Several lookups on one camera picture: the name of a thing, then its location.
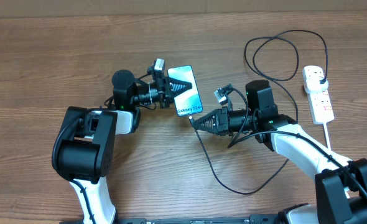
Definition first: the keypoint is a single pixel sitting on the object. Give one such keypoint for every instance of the white power strip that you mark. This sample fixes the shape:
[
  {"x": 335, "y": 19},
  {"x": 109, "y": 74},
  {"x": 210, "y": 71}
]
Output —
[{"x": 320, "y": 105}]

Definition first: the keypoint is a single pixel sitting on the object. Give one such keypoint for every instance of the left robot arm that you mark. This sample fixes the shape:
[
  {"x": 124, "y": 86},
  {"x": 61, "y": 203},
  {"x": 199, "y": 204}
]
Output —
[{"x": 83, "y": 150}]

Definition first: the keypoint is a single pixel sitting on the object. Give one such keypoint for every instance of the white charger plug adapter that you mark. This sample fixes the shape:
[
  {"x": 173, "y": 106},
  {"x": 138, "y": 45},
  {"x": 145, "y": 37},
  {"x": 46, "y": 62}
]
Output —
[{"x": 315, "y": 85}]

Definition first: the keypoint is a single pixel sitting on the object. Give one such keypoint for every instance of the Galaxy S24+ smartphone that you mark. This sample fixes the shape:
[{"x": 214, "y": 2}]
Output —
[{"x": 188, "y": 102}]

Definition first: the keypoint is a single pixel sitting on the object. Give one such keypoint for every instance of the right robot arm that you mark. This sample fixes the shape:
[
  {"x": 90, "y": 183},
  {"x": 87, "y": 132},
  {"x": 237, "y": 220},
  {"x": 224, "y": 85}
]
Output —
[{"x": 340, "y": 183}]

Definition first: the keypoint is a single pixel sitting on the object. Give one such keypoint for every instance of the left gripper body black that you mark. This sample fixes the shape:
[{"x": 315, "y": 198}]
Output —
[{"x": 163, "y": 92}]

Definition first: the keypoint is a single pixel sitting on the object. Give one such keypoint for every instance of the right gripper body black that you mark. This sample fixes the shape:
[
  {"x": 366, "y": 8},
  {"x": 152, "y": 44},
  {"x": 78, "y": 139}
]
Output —
[{"x": 224, "y": 121}]

